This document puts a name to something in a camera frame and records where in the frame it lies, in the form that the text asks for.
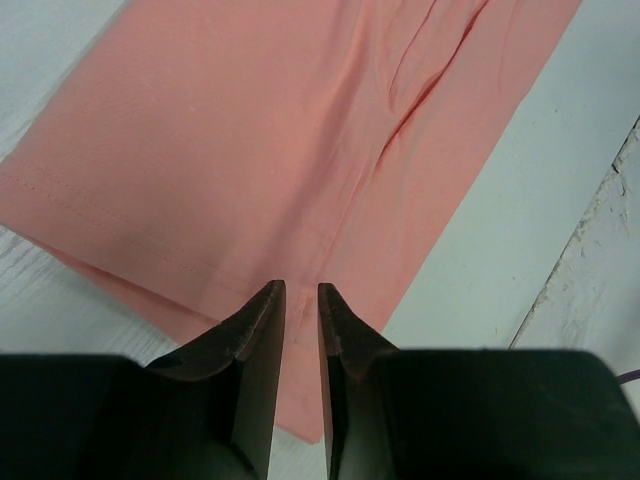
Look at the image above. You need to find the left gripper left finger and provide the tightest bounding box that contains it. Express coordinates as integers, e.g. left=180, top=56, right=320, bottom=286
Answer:
left=1, top=280, right=286, bottom=479

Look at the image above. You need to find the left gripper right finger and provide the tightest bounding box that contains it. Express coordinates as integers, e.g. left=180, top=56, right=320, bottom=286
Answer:
left=318, top=283, right=639, bottom=479

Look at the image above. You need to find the pink t shirt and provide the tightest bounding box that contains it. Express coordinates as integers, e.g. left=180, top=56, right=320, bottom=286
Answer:
left=1, top=1, right=578, bottom=443

